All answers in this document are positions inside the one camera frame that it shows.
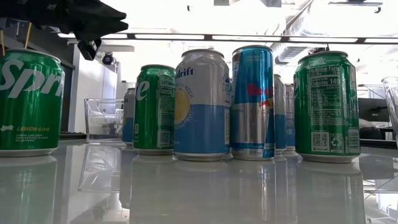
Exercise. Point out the clear plastic bin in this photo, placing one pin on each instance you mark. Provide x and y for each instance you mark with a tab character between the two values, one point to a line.
392	102
104	119

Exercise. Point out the black computer monitor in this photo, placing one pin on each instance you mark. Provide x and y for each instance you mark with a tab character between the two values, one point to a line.
373	110

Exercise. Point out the green Sprite soda can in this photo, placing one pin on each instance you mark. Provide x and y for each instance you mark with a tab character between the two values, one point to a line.
31	109
152	118
326	109

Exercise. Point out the black round ceiling lamp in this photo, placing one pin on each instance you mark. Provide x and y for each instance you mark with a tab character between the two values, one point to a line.
107	59

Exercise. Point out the long ceiling light fixture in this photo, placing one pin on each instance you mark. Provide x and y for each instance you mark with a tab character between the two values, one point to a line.
169	36

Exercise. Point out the white blue Spindrift can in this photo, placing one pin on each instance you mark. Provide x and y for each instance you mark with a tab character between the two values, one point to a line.
280	124
202	124
290	124
128	124

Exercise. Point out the blue silver Red Bull can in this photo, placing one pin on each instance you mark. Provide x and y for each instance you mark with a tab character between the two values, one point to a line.
252	124

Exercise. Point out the black ceiling spotlight cluster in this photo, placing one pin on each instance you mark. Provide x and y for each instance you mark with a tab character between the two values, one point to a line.
318	49

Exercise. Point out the black aluminium table frame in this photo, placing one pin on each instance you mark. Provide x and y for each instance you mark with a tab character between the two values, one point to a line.
73	136

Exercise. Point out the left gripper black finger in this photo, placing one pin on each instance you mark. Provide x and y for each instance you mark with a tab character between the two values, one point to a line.
105	13
102	30

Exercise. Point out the silver ceiling air duct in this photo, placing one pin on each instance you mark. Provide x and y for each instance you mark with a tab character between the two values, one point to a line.
287	55

